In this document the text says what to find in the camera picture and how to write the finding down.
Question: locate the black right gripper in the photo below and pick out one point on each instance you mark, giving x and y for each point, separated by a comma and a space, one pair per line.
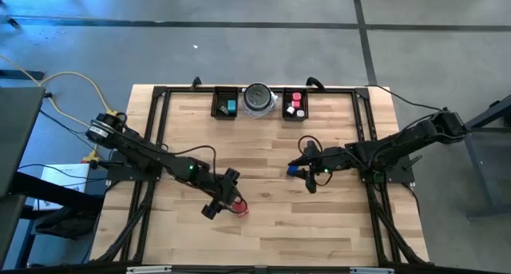
333, 158

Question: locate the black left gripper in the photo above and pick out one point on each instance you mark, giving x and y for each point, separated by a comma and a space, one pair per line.
224, 190

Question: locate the red box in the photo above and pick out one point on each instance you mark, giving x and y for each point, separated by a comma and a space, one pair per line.
241, 207

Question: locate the blue charger block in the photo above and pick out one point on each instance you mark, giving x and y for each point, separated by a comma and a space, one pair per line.
292, 171

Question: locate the white charger block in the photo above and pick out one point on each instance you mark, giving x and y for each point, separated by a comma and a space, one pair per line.
290, 110

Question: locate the pink labelled charger block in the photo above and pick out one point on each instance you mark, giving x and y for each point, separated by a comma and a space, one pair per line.
296, 96

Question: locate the teal charger block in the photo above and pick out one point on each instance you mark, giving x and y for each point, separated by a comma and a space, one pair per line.
231, 105

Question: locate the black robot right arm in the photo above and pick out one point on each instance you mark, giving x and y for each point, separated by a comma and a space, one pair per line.
399, 140

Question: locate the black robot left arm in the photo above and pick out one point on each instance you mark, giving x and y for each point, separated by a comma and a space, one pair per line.
151, 156

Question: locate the black mesh basket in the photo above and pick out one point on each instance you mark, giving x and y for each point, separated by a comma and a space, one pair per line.
216, 96
285, 98

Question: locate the small dark grey block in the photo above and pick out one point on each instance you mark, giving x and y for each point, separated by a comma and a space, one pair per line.
223, 110

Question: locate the black clamp lever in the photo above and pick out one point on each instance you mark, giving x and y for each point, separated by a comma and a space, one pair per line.
108, 162
413, 162

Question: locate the yellow plug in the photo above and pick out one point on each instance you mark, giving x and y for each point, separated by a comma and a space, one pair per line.
112, 112
92, 159

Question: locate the white paper booklet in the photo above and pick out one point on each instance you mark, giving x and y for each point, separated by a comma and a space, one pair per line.
68, 178

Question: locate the black bag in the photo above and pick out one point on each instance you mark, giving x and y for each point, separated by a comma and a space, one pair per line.
64, 224

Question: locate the black beam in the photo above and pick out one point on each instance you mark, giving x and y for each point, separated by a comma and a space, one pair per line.
60, 192

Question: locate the black desk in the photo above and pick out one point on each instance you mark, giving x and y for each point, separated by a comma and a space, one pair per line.
20, 130

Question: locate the black flat bar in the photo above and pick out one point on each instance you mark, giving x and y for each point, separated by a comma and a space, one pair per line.
20, 74

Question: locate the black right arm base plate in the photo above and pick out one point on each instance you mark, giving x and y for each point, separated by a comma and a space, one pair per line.
399, 176

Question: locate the silver bracket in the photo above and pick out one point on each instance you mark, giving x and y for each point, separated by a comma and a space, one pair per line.
148, 269
371, 270

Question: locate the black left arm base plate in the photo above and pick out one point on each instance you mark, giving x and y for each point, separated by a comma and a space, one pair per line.
131, 176

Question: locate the black metal table frame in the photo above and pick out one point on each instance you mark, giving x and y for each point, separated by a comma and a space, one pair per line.
191, 90

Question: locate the grey metal table frame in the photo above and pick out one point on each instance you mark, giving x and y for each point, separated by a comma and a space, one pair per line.
485, 174

